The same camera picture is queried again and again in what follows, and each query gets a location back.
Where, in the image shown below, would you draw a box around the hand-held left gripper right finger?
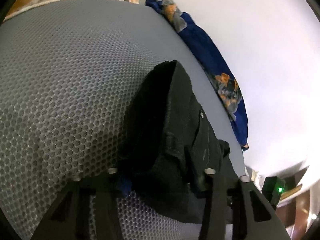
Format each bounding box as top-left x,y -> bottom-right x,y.
192,167 -> 288,240

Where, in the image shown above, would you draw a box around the grey mesh mat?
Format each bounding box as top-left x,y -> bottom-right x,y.
0,0 -> 247,240

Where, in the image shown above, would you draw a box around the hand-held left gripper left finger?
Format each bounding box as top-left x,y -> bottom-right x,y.
31,167 -> 133,240

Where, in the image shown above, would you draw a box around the black pants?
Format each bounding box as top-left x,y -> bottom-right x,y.
120,60 -> 234,224

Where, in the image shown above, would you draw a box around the blue floral blanket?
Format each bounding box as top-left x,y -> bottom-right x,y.
145,0 -> 249,152

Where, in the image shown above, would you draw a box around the cream strap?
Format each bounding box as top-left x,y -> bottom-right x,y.
279,184 -> 303,202

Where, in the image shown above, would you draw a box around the brown wooden furniture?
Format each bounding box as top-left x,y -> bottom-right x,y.
275,175 -> 320,240

